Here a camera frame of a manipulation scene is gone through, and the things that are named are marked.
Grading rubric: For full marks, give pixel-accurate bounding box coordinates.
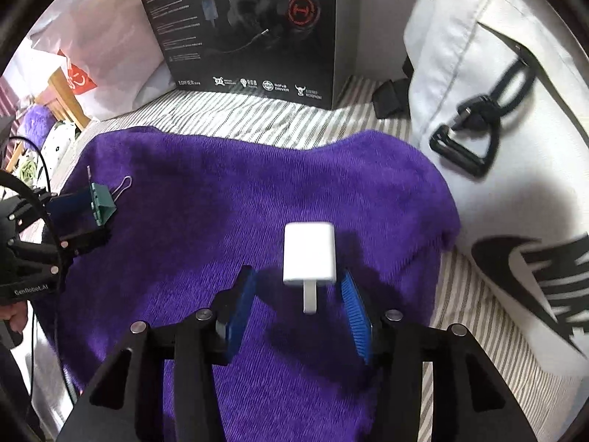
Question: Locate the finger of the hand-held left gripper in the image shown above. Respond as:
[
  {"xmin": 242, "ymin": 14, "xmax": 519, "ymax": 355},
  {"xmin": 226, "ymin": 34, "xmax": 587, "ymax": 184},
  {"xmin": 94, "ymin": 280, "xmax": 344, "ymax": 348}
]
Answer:
[
  {"xmin": 46, "ymin": 223, "xmax": 111, "ymax": 277},
  {"xmin": 34, "ymin": 186, "xmax": 99, "ymax": 231}
]

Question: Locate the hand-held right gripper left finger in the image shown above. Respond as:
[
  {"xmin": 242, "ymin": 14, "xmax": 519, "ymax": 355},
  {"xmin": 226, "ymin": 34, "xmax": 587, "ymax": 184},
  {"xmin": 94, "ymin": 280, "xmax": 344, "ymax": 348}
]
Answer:
[{"xmin": 57, "ymin": 264, "xmax": 258, "ymax": 442}]

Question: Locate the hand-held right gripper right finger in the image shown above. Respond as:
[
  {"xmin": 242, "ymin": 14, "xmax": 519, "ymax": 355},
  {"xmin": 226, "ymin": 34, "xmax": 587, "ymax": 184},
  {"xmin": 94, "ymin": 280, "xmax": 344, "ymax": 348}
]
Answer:
[{"xmin": 339, "ymin": 269, "xmax": 539, "ymax": 442}]

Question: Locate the green binder clip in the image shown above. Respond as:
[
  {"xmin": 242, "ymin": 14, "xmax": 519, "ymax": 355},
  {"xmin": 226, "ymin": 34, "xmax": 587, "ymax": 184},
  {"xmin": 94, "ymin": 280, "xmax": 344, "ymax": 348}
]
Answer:
[{"xmin": 85, "ymin": 166, "xmax": 134, "ymax": 228}]

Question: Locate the white charger plug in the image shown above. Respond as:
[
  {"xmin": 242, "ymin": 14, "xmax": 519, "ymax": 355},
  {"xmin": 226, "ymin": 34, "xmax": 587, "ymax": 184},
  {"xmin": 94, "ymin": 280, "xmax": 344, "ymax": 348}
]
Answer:
[{"xmin": 282, "ymin": 222, "xmax": 340, "ymax": 316}]

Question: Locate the person's left hand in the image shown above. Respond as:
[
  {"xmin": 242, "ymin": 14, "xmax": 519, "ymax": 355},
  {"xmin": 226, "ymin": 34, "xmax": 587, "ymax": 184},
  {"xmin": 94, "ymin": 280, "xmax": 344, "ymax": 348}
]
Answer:
[{"xmin": 0, "ymin": 301, "xmax": 29, "ymax": 332}]

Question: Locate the panda print pillow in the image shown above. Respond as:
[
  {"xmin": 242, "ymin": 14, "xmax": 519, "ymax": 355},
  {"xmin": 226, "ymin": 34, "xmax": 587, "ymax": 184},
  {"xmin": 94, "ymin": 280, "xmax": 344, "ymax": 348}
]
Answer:
[{"xmin": 41, "ymin": 122, "xmax": 81, "ymax": 176}]

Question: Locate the purple plush toy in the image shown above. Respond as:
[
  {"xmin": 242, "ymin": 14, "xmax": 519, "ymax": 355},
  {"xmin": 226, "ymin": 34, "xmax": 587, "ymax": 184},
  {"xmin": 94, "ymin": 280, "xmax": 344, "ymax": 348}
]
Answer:
[{"xmin": 18, "ymin": 104, "xmax": 58, "ymax": 148}]

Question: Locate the wooden headboard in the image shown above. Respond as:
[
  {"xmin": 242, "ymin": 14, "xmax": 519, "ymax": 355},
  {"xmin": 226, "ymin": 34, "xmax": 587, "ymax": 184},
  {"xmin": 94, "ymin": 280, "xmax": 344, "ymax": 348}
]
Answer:
[{"xmin": 9, "ymin": 67, "xmax": 93, "ymax": 166}]

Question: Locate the purple towel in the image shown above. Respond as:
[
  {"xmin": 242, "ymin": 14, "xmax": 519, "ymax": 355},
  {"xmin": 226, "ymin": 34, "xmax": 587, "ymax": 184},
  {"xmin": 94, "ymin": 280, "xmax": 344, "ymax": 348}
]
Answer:
[{"xmin": 43, "ymin": 124, "xmax": 463, "ymax": 442}]

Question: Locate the striped curtain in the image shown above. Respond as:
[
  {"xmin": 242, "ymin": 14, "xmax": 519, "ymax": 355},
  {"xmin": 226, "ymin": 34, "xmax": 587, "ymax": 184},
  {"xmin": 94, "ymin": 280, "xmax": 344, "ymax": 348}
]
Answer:
[{"xmin": 0, "ymin": 76, "xmax": 20, "ymax": 118}]

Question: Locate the white shopping bag red logo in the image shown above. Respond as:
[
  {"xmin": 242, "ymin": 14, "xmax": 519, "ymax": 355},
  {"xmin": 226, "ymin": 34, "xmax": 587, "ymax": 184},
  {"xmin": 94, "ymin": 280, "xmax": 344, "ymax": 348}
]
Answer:
[{"xmin": 2, "ymin": 0, "xmax": 173, "ymax": 123}]

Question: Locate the striped bed sheet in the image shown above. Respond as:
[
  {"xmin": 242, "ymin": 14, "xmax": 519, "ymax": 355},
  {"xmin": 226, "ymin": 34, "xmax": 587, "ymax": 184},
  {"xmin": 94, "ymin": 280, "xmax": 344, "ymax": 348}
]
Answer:
[{"xmin": 28, "ymin": 76, "xmax": 589, "ymax": 442}]

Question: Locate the black headset box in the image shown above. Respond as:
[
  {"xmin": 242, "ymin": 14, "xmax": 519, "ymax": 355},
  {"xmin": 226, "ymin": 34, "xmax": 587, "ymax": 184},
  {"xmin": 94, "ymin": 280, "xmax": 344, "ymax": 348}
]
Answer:
[{"xmin": 130, "ymin": 0, "xmax": 350, "ymax": 110}]

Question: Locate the white sports bag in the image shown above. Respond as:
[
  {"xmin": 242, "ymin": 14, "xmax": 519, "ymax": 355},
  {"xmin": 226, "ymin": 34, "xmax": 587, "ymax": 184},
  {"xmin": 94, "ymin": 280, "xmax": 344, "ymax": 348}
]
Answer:
[{"xmin": 372, "ymin": 0, "xmax": 589, "ymax": 406}]

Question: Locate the black cable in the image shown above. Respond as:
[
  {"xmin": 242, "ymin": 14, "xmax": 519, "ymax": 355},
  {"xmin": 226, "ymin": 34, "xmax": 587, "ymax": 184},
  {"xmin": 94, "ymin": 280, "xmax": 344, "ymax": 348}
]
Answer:
[{"xmin": 9, "ymin": 136, "xmax": 81, "ymax": 406}]

